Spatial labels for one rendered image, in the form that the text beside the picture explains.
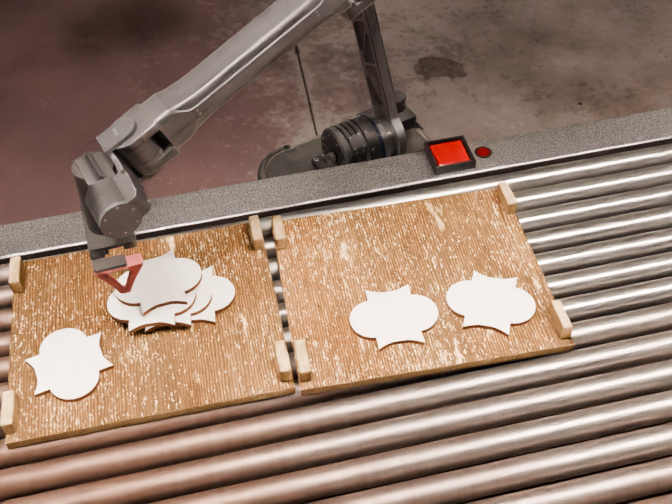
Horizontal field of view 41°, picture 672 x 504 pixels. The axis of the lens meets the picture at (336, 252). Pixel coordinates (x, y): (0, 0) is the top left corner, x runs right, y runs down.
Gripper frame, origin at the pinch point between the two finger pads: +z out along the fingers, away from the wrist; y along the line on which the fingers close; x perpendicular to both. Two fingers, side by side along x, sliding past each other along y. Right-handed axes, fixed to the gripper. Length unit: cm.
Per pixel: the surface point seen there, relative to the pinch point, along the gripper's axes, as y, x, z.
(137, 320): -5.3, -0.6, 6.9
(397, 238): -0.8, -44.4, 8.1
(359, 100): 154, -94, 98
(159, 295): -2.4, -4.7, 5.9
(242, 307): -6.2, -16.5, 9.1
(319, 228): 6.0, -33.1, 8.4
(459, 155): 15, -63, 8
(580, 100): 125, -168, 96
